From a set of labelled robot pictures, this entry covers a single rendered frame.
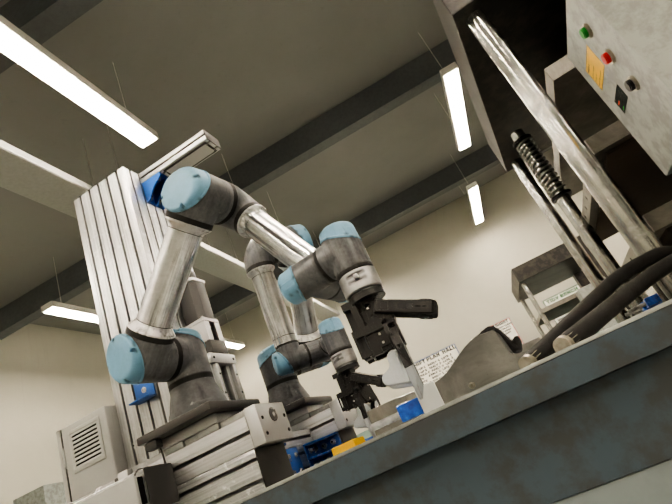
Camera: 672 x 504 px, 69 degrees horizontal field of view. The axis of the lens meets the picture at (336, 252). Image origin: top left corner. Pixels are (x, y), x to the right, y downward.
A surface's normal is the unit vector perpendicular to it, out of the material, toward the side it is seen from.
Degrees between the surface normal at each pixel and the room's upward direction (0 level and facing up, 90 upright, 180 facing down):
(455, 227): 90
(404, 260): 90
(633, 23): 90
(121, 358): 95
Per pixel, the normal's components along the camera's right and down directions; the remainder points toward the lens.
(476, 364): -0.44, -0.22
